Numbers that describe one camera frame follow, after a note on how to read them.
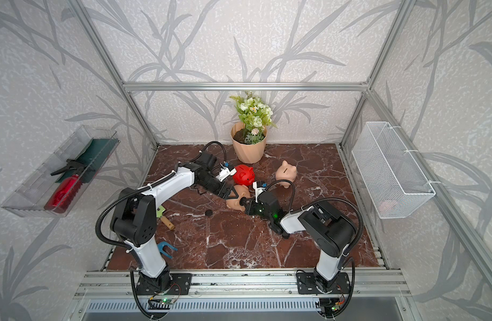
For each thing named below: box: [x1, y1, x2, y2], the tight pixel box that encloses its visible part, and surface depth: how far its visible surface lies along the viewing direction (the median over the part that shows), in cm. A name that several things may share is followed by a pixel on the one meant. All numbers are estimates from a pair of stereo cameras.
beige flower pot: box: [229, 121, 268, 164], surface depth 104 cm
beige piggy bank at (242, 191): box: [225, 184, 251, 212], surface depth 89 cm
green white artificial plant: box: [229, 90, 279, 145], surface depth 99 cm
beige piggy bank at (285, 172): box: [275, 159, 298, 189], surface depth 99 cm
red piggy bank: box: [232, 164, 255, 186], surface depth 98 cm
